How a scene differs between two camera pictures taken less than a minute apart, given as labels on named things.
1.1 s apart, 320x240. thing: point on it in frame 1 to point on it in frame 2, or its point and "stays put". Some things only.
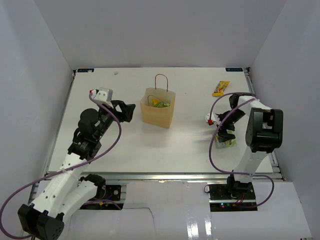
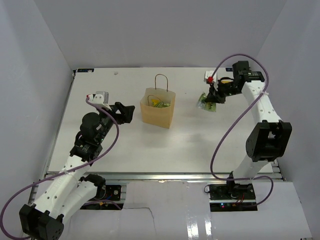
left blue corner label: x=85 y=70 stays put
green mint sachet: x=220 y=144 to x=211 y=106
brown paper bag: x=162 y=117 stays put
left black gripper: x=127 y=111 stays put
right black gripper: x=223 y=132 to x=215 y=96
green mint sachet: x=161 y=105 stays put
